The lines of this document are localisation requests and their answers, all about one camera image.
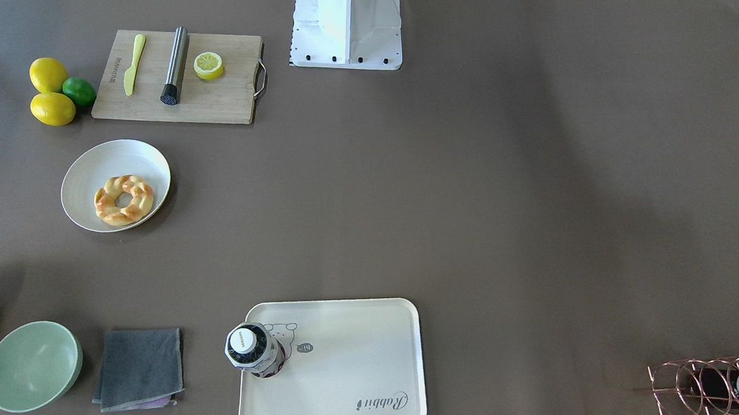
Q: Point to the braided glazed donut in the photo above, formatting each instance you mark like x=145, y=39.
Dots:
x=140, y=202

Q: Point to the white round plate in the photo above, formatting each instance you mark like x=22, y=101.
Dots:
x=93, y=168

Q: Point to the cream rabbit tray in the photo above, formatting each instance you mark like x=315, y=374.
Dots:
x=354, y=357

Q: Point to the dark tea bottle on tray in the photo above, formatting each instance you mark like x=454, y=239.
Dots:
x=252, y=349

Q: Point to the bamboo cutting board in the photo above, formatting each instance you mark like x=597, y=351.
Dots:
x=229, y=99

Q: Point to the half lemon slice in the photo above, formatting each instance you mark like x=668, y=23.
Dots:
x=208, y=66

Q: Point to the steel cylinder muddler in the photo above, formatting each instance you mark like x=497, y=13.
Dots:
x=170, y=89

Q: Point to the grey folded cloth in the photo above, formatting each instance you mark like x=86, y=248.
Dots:
x=140, y=369

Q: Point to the yellow plastic knife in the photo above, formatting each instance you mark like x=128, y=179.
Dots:
x=139, y=42

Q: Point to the green lime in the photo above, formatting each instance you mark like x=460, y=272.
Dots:
x=80, y=91

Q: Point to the yellow lemon lower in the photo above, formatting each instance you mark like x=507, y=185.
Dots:
x=53, y=109

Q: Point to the yellow lemon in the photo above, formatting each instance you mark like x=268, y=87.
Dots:
x=48, y=75
x=53, y=109

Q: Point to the yellow lemon upper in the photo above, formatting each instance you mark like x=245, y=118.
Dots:
x=48, y=75

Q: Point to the green bowl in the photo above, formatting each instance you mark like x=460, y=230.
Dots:
x=39, y=362

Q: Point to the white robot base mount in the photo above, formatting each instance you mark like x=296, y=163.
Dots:
x=347, y=34

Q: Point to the bottle in wire rack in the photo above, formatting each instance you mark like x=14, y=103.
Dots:
x=720, y=388

